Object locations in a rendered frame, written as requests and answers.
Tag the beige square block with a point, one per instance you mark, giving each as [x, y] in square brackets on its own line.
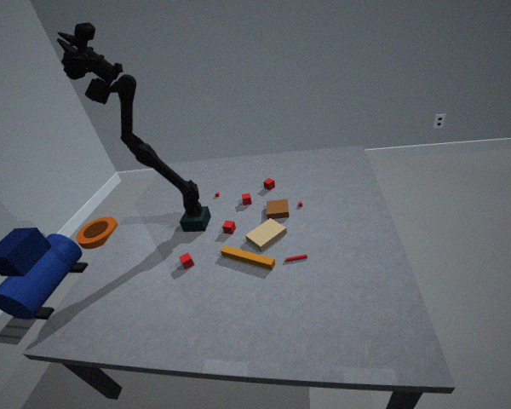
[266, 234]

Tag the orange long bar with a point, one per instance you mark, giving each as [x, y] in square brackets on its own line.
[248, 257]

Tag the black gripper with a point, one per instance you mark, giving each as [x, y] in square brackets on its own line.
[83, 33]

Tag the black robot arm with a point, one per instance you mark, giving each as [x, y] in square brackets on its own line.
[99, 90]

